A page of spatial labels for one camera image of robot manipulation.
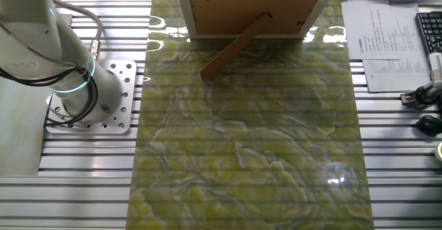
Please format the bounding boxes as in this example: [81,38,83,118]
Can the paper sheet with text lines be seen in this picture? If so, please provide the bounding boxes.
[340,0,422,61]

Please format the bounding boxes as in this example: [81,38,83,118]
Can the paper sheet with table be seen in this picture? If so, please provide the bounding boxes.
[362,59,432,93]

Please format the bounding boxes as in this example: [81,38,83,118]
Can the black round object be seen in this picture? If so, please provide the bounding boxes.
[415,115,442,137]

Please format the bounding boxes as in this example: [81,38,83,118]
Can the black looped cable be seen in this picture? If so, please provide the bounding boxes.
[0,64,99,129]

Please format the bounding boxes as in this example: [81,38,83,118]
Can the wooden picture frame with stand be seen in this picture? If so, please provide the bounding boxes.
[177,0,335,82]

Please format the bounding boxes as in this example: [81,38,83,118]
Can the thick grey base cable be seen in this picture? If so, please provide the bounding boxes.
[51,0,104,62]

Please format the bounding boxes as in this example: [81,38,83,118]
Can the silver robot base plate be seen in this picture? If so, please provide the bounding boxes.
[46,59,138,135]

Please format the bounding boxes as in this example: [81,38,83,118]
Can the green marble pattern mat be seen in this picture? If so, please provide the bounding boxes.
[124,0,376,230]

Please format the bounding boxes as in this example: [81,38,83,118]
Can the beige marble pattern sheet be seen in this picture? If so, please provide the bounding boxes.
[0,77,50,176]

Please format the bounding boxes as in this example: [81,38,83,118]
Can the ribbed silver camera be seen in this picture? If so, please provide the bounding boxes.
[427,52,442,84]

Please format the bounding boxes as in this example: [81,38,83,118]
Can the black keyboard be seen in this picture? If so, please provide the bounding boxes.
[415,11,442,57]

